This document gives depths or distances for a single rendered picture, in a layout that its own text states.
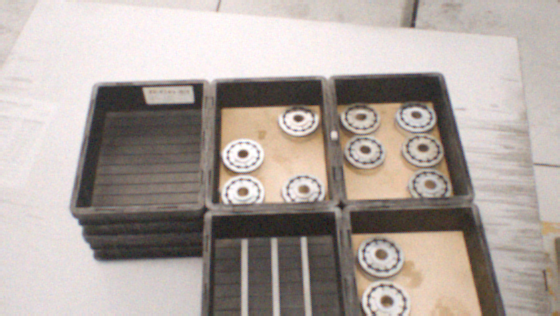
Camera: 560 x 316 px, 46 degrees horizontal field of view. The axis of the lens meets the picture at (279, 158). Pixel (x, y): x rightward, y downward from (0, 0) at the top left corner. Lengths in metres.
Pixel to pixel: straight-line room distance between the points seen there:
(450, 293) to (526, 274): 0.28
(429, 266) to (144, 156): 0.74
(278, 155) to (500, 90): 0.76
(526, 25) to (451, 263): 2.08
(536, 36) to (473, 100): 1.42
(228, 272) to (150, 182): 0.32
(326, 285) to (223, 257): 0.24
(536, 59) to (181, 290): 2.18
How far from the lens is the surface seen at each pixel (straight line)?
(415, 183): 1.59
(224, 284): 1.47
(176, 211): 1.46
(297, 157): 1.65
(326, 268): 1.48
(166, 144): 1.70
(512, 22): 3.44
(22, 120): 2.04
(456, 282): 1.51
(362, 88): 1.73
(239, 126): 1.72
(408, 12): 2.34
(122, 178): 1.66
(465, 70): 2.11
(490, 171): 1.87
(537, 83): 3.17
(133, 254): 1.65
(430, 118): 1.73
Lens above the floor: 2.14
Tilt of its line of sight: 53 degrees down
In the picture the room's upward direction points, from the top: 1 degrees counter-clockwise
